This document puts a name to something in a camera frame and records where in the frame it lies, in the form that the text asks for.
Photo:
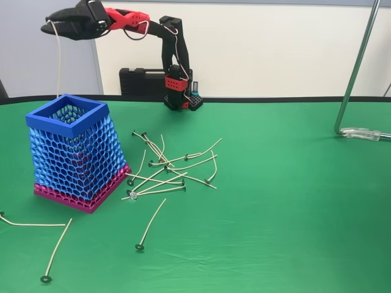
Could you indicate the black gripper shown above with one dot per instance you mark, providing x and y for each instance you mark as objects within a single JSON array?
[{"x": 82, "y": 22}]

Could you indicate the candle wick with metal tab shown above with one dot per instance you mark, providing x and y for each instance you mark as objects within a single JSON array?
[
  {"x": 46, "y": 279},
  {"x": 183, "y": 183},
  {"x": 134, "y": 133},
  {"x": 195, "y": 165},
  {"x": 36, "y": 225},
  {"x": 128, "y": 192},
  {"x": 144, "y": 133},
  {"x": 133, "y": 195},
  {"x": 59, "y": 61},
  {"x": 130, "y": 182},
  {"x": 198, "y": 182},
  {"x": 186, "y": 157},
  {"x": 207, "y": 180},
  {"x": 140, "y": 246},
  {"x": 159, "y": 191},
  {"x": 163, "y": 146},
  {"x": 150, "y": 163}
]

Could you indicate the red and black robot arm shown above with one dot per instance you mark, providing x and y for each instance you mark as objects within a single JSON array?
[{"x": 180, "y": 58}]

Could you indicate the blue and magenta lattice basket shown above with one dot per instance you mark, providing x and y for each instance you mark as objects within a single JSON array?
[{"x": 76, "y": 152}]

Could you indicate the black plastic tool case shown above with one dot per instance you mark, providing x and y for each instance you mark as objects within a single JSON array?
[{"x": 140, "y": 82}]

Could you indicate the small grey cylinder tool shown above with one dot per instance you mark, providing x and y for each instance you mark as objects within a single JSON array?
[{"x": 195, "y": 88}]

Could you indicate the green fabric backdrop black rim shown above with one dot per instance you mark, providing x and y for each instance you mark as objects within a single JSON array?
[{"x": 275, "y": 213}]

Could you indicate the chrome metal stand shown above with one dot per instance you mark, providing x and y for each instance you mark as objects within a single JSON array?
[{"x": 354, "y": 73}]

